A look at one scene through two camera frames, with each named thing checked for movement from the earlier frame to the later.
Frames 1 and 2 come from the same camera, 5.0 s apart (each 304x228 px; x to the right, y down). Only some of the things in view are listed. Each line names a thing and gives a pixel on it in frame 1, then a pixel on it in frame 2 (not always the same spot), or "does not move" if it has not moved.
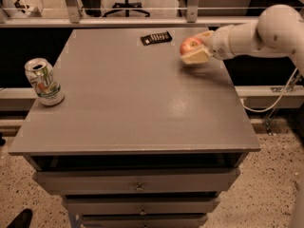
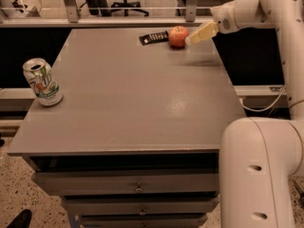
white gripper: [220, 43] → [222, 19]
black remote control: [156, 38] does not move
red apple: [190, 45] → [178, 36]
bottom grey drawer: [143, 220] does not move
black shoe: [23, 219] does not move
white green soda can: [40, 75] does not move
